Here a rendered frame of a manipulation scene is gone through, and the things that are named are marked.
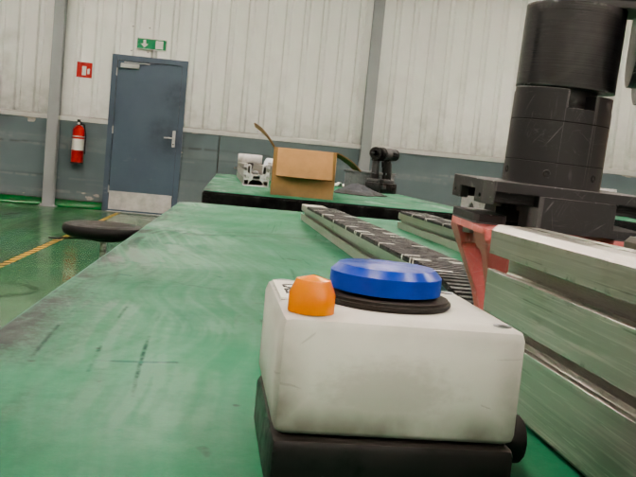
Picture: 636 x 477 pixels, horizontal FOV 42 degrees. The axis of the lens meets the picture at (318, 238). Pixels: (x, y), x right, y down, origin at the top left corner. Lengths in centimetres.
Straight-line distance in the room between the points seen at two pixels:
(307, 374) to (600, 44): 30
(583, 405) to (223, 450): 14
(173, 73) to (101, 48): 100
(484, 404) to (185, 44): 1130
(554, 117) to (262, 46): 1106
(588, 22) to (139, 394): 31
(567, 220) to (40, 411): 30
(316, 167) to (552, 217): 213
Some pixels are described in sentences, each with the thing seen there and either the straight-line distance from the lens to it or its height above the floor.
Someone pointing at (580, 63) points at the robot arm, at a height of 96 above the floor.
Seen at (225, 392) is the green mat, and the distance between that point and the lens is 38.
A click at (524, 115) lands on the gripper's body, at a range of 50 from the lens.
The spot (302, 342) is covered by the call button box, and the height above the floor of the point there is 83.
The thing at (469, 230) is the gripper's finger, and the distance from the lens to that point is 51.
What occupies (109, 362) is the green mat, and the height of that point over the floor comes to 78.
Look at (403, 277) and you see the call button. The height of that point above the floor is 85.
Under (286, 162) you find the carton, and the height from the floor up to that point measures 89.
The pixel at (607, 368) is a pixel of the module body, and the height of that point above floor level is 82.
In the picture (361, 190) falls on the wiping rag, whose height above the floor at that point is 80.
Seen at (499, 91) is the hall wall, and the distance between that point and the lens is 1202.
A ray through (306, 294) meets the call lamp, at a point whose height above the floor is 85.
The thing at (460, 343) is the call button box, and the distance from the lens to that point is 27.
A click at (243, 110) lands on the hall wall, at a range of 1147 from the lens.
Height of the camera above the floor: 89
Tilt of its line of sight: 5 degrees down
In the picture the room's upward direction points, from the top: 5 degrees clockwise
